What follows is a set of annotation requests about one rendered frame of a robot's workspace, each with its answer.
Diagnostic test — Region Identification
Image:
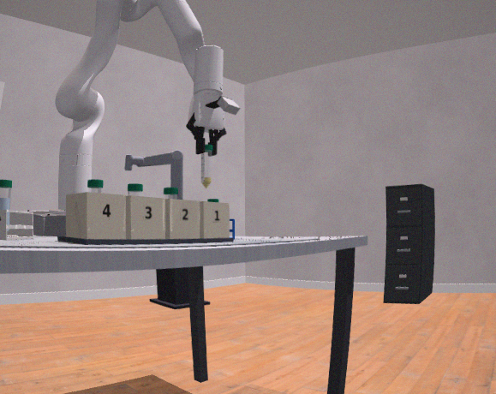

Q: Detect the green tube cap with orange dot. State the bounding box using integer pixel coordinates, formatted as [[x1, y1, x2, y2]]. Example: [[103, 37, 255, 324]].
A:
[[164, 188, 178, 200], [87, 180, 103, 193]]

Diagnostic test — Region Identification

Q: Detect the white tube rack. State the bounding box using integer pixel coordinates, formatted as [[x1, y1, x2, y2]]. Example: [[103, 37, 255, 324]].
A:
[[0, 210, 33, 240]]

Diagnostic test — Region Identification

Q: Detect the beige bucket adapter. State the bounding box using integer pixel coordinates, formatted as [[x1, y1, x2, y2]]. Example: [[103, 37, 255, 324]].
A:
[[126, 195, 165, 239], [66, 192, 126, 239], [165, 199, 200, 239], [200, 201, 230, 238]]

